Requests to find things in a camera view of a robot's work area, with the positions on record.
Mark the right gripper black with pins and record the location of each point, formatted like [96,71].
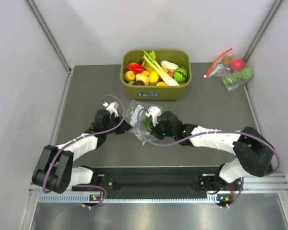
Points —
[155,131]

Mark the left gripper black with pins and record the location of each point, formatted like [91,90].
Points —
[125,126]

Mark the blue zip clear bag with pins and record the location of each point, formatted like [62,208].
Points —
[135,114]

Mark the white fake radish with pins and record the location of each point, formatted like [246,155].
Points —
[169,65]

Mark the fake celery stalk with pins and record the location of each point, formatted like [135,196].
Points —
[150,60]

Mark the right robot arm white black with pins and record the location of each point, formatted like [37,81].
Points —
[253,153]

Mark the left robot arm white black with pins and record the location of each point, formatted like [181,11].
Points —
[54,170]

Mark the yellow fake orange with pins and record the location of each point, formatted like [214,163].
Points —
[161,83]

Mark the dark purple fake fruit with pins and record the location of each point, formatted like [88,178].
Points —
[138,83]

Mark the yellow fake apple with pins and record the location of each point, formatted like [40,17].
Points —
[129,76]

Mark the beige fake pear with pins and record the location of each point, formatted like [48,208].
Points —
[143,78]

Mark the yellow fake lemon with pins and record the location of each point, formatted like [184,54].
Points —
[153,77]

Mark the green fake watermelon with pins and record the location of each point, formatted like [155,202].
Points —
[180,75]

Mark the red fake pepper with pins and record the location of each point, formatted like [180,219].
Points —
[135,67]

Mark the red zip clear bag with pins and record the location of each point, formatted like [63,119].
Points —
[220,68]

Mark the green fake grapes in bag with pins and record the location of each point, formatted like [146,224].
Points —
[232,78]

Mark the red fake apple in bag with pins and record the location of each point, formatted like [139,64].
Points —
[237,64]

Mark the green bumpy fake fruit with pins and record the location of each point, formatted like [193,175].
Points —
[247,73]

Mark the blue tub label sticker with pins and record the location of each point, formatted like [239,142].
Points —
[142,94]

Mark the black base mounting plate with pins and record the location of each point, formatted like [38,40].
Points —
[195,179]

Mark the olive green plastic tub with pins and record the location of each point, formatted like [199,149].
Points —
[165,92]

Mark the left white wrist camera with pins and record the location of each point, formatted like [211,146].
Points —
[112,108]

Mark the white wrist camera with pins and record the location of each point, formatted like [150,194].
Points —
[112,108]
[154,113]

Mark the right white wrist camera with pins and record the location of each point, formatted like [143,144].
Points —
[154,113]

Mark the grey slotted cable duct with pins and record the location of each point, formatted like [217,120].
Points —
[94,198]

